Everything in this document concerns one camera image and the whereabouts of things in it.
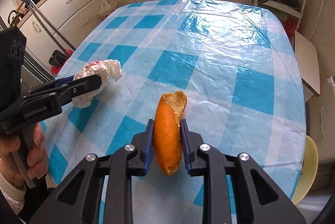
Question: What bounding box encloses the person's left hand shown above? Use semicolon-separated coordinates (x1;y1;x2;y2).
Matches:
0;124;49;190

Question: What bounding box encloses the white drawer cabinet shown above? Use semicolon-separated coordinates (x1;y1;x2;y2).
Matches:
298;0;335;135

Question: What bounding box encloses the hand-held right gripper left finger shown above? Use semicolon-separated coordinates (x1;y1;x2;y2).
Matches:
46;119;155;224

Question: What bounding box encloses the white paper wrapper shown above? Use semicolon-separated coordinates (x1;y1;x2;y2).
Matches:
73;59;123;109

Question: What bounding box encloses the clear plastic bag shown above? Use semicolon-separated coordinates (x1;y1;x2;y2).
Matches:
326;76;335;95

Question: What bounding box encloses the large orange peel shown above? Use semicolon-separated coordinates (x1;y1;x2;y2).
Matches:
153;90;188;176

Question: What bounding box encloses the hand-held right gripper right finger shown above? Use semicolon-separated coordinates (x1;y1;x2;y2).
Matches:
180;119;307;224

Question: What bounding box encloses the white wooden stool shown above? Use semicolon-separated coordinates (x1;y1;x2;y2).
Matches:
294;30;321;97

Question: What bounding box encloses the person's left forearm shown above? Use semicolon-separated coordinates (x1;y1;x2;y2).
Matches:
0;170;28;215

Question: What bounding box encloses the long-handled dustpan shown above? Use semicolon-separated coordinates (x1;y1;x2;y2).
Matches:
31;1;77;50

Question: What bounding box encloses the floral basket with plastic bag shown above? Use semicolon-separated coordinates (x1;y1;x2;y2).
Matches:
101;0;119;20

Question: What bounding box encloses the blue checkered tablecloth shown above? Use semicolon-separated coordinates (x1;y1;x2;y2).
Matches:
43;0;307;209

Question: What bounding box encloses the red plastic bag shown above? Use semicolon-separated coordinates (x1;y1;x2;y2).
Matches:
283;14;297;40

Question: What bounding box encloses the brown kettle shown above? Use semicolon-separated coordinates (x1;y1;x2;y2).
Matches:
7;9;23;27

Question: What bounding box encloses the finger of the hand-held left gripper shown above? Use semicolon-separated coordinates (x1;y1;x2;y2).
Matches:
26;76;77;96
21;73;103;110

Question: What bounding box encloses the pale yellow plastic bin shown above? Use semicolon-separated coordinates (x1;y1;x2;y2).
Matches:
291;134;319;206

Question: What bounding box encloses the white cabinet under stove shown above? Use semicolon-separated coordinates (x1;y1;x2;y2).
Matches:
18;0;110;57

